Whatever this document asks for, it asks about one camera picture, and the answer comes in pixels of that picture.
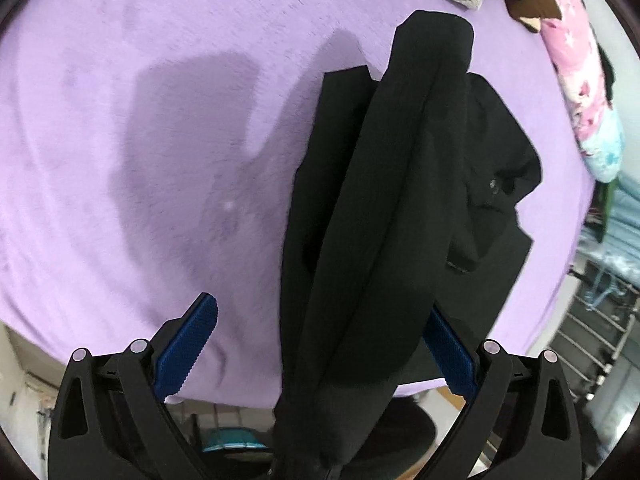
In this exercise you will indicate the purple blanket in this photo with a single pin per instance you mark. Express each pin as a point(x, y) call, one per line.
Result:
point(125, 185)

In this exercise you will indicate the pink and blue floral quilt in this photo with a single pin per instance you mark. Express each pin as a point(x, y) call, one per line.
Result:
point(585, 95)

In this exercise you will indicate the green cloth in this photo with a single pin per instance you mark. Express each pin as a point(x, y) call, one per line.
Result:
point(607, 205)

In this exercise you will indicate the teal basin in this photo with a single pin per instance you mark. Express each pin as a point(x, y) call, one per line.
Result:
point(235, 440)

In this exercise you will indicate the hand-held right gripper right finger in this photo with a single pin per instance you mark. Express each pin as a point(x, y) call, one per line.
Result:
point(452, 355)

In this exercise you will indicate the black jacket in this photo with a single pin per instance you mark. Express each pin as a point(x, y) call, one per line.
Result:
point(390, 185)

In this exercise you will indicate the metal drying rack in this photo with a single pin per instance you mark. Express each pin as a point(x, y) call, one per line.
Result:
point(575, 272)

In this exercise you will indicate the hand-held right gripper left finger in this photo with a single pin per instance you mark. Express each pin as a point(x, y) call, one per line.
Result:
point(187, 345)

